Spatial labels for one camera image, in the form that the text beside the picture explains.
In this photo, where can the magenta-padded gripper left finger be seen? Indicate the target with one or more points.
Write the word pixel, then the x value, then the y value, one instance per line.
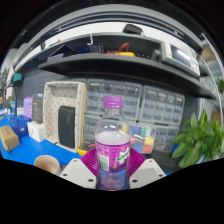
pixel 80 171

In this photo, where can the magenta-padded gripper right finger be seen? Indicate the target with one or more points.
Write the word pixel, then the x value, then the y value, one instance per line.
pixel 146 170

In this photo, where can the clear bottle purple cap label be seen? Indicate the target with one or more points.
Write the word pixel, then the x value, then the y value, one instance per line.
pixel 112 150

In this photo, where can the black flat case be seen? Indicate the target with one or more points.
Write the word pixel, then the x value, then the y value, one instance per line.
pixel 163 160

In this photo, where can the yellow multimeter with red leads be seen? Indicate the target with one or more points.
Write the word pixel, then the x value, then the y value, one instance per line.
pixel 85 149

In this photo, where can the clear box of coloured parts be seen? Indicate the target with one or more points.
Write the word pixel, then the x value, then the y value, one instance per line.
pixel 143 140

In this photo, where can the beige ceramic mug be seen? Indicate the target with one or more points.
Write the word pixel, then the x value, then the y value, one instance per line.
pixel 46 163

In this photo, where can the grey small-parts drawer cabinet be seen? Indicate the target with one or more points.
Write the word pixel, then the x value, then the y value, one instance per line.
pixel 113 96
pixel 166 138
pixel 90 128
pixel 161 105

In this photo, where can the black rectangular speaker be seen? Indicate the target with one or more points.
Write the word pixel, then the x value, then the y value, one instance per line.
pixel 66 126

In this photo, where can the green potted plant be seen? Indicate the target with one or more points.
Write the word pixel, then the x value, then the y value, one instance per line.
pixel 196 141

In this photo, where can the white box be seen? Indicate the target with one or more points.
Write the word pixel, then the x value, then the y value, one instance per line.
pixel 36 131

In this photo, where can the blue box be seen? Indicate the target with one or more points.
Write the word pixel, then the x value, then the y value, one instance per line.
pixel 19 126

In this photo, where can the dark grey upright box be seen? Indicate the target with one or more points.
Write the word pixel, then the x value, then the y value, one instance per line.
pixel 38 108

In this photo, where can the white perforated tray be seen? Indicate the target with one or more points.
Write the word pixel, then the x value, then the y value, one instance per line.
pixel 65 95

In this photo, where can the brown cardboard box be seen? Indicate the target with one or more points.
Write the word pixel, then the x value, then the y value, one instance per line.
pixel 8 138

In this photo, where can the purple plastic bag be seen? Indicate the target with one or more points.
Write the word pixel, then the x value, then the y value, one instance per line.
pixel 27 107

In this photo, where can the dark grey shelf unit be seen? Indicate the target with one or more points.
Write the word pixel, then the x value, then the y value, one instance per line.
pixel 126 65

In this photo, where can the white metal rack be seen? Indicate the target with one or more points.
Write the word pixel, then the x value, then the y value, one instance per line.
pixel 215 66

